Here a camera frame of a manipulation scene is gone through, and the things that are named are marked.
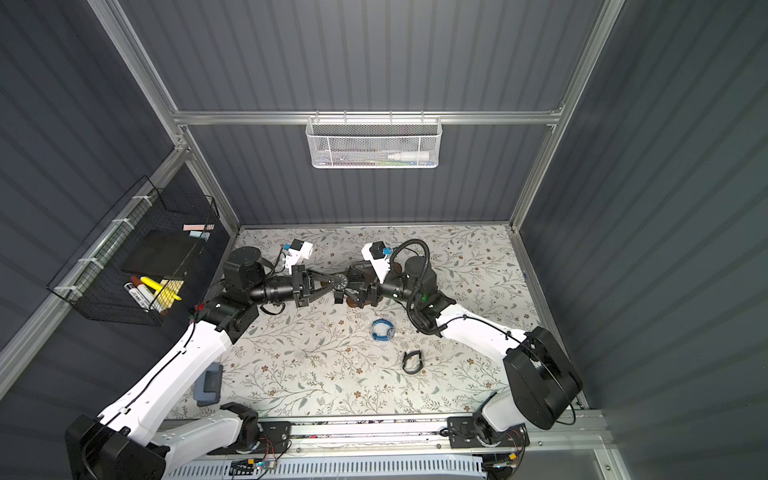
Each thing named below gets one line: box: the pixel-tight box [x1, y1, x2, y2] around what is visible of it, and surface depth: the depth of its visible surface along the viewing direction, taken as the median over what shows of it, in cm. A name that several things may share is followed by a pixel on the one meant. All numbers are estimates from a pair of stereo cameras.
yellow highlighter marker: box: [140, 276, 183, 301], surface depth 72 cm
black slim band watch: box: [402, 350, 423, 374], surface depth 87 cm
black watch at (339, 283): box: [331, 274, 348, 304], surface depth 67 cm
